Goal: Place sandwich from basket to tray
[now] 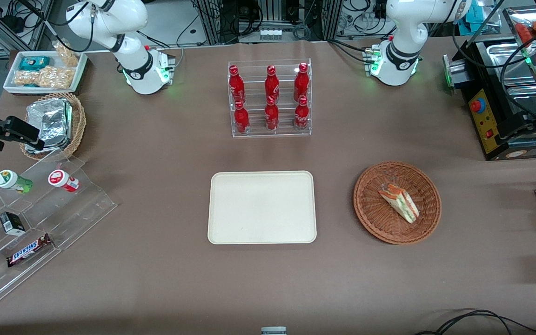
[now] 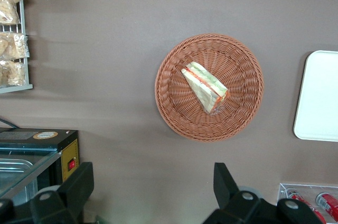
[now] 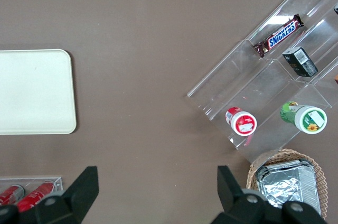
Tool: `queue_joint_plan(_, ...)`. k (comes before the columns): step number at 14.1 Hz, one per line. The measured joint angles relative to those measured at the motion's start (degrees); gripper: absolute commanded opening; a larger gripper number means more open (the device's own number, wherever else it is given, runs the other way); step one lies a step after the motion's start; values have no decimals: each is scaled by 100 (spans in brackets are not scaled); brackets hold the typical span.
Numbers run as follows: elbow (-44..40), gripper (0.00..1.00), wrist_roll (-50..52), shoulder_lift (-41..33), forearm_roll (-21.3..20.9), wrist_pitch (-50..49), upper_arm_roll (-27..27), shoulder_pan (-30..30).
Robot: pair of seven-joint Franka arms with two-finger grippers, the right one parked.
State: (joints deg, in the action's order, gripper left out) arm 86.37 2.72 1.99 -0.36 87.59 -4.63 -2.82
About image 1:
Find clear acrylic stepped display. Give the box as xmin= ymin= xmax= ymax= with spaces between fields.
xmin=0 ymin=149 xmax=118 ymax=314

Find black cables over appliance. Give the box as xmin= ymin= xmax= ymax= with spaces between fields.
xmin=452 ymin=0 xmax=536 ymax=128

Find cream rectangular plastic tray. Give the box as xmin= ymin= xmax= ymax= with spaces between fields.
xmin=207 ymin=171 xmax=317 ymax=245

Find red-lid cup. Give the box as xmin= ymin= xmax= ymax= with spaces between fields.
xmin=48 ymin=169 xmax=80 ymax=193

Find small clear peanut snack bag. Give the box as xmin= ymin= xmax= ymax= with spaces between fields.
xmin=53 ymin=40 xmax=80 ymax=67

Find orange red food packet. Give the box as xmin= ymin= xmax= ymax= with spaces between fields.
xmin=515 ymin=21 xmax=536 ymax=47

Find silver foil container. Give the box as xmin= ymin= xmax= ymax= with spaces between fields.
xmin=25 ymin=98 xmax=74 ymax=154

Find white rectangular snack tray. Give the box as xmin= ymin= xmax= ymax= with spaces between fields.
xmin=3 ymin=50 xmax=87 ymax=95

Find round brown wicker basket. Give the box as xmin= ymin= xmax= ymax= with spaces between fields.
xmin=353 ymin=161 xmax=442 ymax=245

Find light wicker basket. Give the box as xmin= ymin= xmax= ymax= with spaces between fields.
xmin=19 ymin=92 xmax=87 ymax=161

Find red cola bottle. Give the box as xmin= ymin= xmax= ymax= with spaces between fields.
xmin=264 ymin=65 xmax=280 ymax=104
xmin=294 ymin=63 xmax=310 ymax=102
xmin=228 ymin=65 xmax=245 ymax=104
xmin=234 ymin=100 xmax=250 ymax=134
xmin=265 ymin=96 xmax=280 ymax=131
xmin=295 ymin=95 xmax=310 ymax=131

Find large clear peanut snack bag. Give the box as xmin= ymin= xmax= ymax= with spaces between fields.
xmin=14 ymin=66 xmax=74 ymax=89

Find small black box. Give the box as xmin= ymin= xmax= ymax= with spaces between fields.
xmin=0 ymin=212 xmax=27 ymax=235

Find clear acrylic bottle rack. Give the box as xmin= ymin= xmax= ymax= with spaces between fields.
xmin=228 ymin=58 xmax=312 ymax=138

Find teal snack packet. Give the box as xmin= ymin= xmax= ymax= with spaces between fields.
xmin=19 ymin=56 xmax=50 ymax=71

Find green-lid cup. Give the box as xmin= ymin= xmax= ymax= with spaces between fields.
xmin=0 ymin=170 xmax=34 ymax=194

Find black floor cable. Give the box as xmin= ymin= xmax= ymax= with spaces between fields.
xmin=415 ymin=309 xmax=536 ymax=335

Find black grill appliance yellow panel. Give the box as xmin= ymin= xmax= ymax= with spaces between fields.
xmin=442 ymin=36 xmax=536 ymax=161

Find plastic-wrapped triangle sandwich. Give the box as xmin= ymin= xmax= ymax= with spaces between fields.
xmin=379 ymin=183 xmax=420 ymax=224

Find Snickers chocolate bar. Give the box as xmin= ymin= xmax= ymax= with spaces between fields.
xmin=7 ymin=233 xmax=54 ymax=268

